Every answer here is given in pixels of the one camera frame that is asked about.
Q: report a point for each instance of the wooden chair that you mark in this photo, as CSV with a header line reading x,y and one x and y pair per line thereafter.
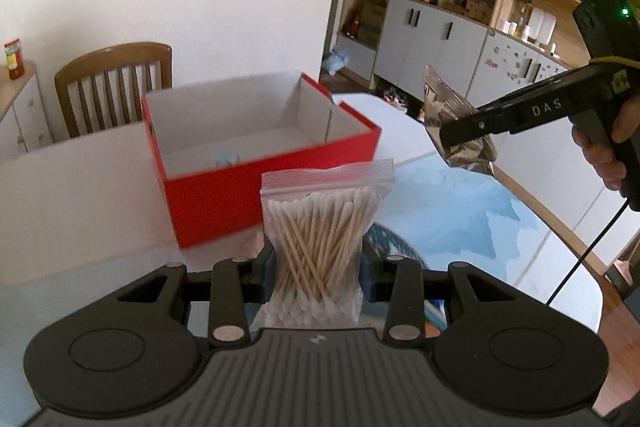
x,y
103,89

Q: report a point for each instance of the red sauce jar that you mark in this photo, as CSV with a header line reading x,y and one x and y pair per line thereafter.
x,y
14,59

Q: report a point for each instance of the red cardboard box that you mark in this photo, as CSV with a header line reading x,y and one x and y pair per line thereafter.
x,y
211,143

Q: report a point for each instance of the bag of cotton swabs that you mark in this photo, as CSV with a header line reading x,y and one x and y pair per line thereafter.
x,y
316,219

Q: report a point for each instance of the white side cabinet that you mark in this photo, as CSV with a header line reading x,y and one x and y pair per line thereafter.
x,y
24,126

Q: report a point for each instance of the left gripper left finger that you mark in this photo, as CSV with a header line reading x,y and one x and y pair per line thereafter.
x,y
236,282

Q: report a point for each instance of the person's right hand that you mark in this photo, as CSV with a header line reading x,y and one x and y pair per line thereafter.
x,y
600,156

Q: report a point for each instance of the blue patterned table mat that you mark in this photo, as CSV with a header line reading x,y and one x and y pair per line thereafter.
x,y
438,215

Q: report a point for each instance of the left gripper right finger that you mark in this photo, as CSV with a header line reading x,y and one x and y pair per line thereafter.
x,y
397,281

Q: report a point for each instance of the silver foil snack packet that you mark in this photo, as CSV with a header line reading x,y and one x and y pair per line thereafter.
x,y
442,105

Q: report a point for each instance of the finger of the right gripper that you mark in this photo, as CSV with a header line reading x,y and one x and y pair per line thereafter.
x,y
503,115

